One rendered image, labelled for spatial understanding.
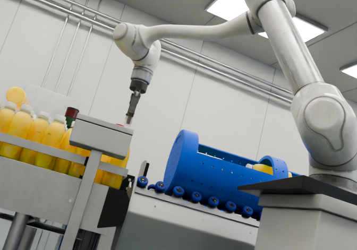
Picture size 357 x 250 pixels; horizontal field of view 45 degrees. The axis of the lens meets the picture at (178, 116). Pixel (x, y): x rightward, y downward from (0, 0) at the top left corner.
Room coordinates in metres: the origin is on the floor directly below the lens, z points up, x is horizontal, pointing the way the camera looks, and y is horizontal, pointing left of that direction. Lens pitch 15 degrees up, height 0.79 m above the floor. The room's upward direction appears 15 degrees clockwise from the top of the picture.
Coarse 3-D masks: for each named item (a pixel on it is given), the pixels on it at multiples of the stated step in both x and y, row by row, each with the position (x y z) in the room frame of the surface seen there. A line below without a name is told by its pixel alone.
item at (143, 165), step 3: (144, 162) 1.74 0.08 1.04; (141, 165) 1.81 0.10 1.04; (144, 165) 1.74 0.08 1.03; (147, 165) 1.75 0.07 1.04; (141, 168) 1.78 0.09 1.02; (144, 168) 1.74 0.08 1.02; (147, 168) 1.75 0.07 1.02; (141, 171) 1.75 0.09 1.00; (144, 171) 1.75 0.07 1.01; (147, 171) 1.75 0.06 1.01; (138, 174) 1.84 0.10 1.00; (141, 174) 1.74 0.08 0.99; (144, 174) 1.75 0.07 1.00; (135, 186) 1.81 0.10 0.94
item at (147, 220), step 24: (144, 216) 1.66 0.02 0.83; (168, 216) 1.68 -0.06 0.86; (192, 216) 1.70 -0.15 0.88; (216, 216) 1.72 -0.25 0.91; (120, 240) 1.69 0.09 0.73; (144, 240) 1.69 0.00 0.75; (168, 240) 1.70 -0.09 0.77; (192, 240) 1.70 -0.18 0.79; (216, 240) 1.71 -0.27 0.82; (240, 240) 1.72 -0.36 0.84
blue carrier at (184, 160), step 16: (176, 144) 1.82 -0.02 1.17; (192, 144) 1.69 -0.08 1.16; (176, 160) 1.72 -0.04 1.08; (192, 160) 1.68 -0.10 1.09; (208, 160) 1.69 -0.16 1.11; (224, 160) 1.70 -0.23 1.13; (240, 160) 1.94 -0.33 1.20; (272, 160) 1.79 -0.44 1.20; (176, 176) 1.69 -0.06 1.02; (192, 176) 1.69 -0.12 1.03; (208, 176) 1.70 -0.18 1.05; (224, 176) 1.70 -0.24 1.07; (240, 176) 1.71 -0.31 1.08; (256, 176) 1.72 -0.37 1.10; (272, 176) 1.73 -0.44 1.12; (208, 192) 1.73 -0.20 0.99; (224, 192) 1.73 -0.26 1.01; (240, 192) 1.73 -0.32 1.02; (224, 208) 1.81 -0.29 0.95; (240, 208) 1.79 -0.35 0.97; (256, 208) 1.77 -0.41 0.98
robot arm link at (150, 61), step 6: (156, 42) 1.72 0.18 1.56; (150, 48) 1.68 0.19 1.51; (156, 48) 1.72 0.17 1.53; (150, 54) 1.68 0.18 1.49; (156, 54) 1.72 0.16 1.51; (132, 60) 1.70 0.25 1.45; (138, 60) 1.68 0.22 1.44; (144, 60) 1.69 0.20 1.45; (150, 60) 1.70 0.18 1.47; (156, 60) 1.73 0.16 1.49; (144, 66) 1.71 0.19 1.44; (150, 66) 1.72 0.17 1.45; (156, 66) 1.75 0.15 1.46
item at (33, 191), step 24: (0, 168) 1.49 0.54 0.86; (24, 168) 1.50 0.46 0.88; (0, 192) 1.49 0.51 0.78; (24, 192) 1.50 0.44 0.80; (48, 192) 1.52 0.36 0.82; (72, 192) 1.53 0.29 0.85; (96, 192) 1.54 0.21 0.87; (120, 192) 1.55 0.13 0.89; (0, 216) 1.62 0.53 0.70; (24, 216) 1.52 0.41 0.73; (48, 216) 1.52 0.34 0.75; (96, 216) 1.54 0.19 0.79; (120, 216) 1.56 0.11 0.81; (24, 240) 1.91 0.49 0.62
